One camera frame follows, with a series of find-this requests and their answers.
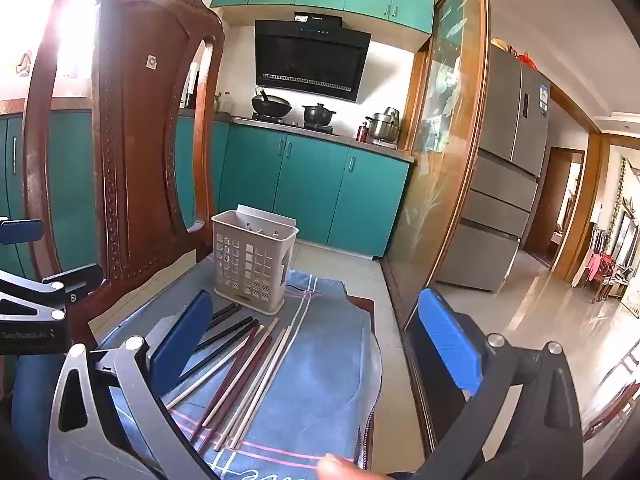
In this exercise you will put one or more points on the gas stove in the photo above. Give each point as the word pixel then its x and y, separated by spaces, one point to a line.
pixel 285 121

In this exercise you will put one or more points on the person's right hand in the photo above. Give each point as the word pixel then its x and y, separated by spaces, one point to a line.
pixel 342 467

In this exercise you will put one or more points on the pile of mixed chopsticks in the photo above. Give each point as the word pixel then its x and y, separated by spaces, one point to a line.
pixel 235 360

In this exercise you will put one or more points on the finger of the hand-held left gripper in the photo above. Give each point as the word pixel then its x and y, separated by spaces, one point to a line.
pixel 55 285
pixel 20 232

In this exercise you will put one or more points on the blue striped towel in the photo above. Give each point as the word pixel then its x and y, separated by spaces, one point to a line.
pixel 310 360

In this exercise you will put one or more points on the black wok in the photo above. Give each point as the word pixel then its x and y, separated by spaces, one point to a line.
pixel 270 105

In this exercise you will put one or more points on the stainless steel pot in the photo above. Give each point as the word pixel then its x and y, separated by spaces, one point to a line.
pixel 384 127

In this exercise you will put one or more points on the wooden interior door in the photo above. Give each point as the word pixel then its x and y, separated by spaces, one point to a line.
pixel 555 205

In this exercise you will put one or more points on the beige plastic utensil basket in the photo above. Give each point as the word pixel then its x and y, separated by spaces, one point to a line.
pixel 240 260

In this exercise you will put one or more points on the black range hood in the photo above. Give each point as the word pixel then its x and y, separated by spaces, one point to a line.
pixel 310 60

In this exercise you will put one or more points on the wooden framed glass sliding door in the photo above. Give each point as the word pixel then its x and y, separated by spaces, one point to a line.
pixel 450 160

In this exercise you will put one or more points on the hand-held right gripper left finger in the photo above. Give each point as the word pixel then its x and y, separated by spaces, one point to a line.
pixel 180 345

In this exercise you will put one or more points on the black cooking pot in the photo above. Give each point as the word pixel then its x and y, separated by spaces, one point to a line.
pixel 317 116

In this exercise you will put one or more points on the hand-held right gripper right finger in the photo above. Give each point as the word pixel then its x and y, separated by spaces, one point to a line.
pixel 450 345

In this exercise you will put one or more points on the red canister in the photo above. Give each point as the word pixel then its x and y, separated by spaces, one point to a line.
pixel 361 133

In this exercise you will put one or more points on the silver refrigerator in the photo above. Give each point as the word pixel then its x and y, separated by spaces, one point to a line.
pixel 505 160

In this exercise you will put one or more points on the carved wooden chair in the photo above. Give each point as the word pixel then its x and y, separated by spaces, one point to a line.
pixel 130 160

